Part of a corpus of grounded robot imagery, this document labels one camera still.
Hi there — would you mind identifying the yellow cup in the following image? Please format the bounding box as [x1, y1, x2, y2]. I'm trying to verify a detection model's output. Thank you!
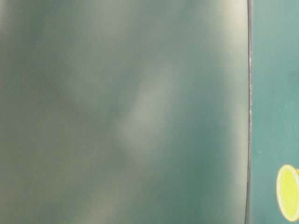
[276, 164, 299, 222]

